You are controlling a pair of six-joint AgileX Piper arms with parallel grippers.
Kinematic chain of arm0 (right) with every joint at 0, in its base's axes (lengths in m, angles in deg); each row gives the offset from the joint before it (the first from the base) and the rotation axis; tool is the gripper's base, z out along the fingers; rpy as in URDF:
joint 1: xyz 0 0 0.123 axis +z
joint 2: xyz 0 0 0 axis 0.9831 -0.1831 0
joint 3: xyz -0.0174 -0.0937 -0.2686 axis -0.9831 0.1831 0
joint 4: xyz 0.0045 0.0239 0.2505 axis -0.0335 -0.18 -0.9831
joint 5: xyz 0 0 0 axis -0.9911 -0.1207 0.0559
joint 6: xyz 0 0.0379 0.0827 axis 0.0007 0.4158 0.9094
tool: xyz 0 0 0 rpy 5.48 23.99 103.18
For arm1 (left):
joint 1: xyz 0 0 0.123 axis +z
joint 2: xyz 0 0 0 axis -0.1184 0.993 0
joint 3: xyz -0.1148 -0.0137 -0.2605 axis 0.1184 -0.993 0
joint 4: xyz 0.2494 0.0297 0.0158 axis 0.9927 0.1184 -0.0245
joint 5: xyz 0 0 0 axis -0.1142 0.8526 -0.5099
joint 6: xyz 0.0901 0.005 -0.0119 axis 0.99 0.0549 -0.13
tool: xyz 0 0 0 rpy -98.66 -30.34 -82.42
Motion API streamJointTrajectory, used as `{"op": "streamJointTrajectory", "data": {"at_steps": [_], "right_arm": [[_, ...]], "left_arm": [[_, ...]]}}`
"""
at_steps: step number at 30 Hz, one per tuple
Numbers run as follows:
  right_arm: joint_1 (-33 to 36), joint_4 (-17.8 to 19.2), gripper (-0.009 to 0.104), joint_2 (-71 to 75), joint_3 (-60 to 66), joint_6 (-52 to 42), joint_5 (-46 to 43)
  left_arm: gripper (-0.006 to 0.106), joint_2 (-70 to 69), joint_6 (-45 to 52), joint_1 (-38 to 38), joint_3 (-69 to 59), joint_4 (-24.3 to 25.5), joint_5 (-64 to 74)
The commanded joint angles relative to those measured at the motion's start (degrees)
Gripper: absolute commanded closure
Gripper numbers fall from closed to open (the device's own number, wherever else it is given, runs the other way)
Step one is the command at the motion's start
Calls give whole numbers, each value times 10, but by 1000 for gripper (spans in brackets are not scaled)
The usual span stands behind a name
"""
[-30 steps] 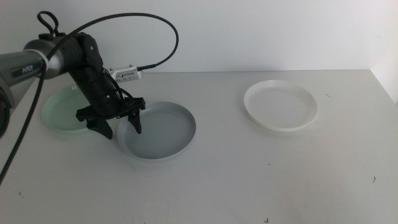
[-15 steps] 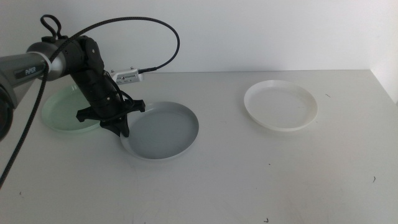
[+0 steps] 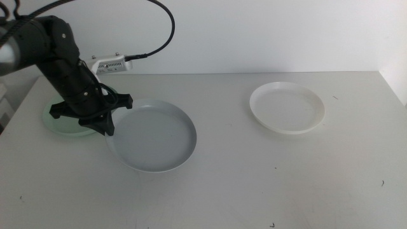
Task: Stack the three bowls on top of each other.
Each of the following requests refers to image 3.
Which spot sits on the white side furniture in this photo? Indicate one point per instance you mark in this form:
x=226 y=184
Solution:
x=4 y=106

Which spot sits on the white shallow bowl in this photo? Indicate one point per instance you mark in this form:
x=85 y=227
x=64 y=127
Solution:
x=286 y=109

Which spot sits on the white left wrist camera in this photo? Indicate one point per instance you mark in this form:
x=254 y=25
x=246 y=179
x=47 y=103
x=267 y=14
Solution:
x=111 y=65

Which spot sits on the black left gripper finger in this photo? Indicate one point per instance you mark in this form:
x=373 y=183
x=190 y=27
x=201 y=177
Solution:
x=92 y=124
x=109 y=125

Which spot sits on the pale green shallow bowl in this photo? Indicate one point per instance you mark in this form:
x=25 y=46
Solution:
x=60 y=126

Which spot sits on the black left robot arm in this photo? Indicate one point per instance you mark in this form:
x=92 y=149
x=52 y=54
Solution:
x=31 y=41

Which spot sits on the grey shallow bowl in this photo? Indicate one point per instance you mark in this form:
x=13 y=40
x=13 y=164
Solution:
x=155 y=140

